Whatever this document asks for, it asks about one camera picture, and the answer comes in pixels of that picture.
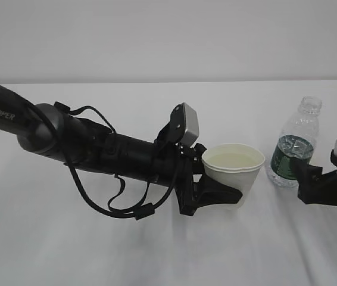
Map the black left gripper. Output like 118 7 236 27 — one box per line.
174 143 243 216

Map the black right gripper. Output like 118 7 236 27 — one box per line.
290 148 337 206

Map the white paper cup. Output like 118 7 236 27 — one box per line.
201 143 266 210

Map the clear water bottle green label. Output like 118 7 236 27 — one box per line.
266 97 322 188

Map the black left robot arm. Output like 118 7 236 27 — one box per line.
0 85 242 220

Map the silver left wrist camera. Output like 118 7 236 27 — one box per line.
168 102 199 147

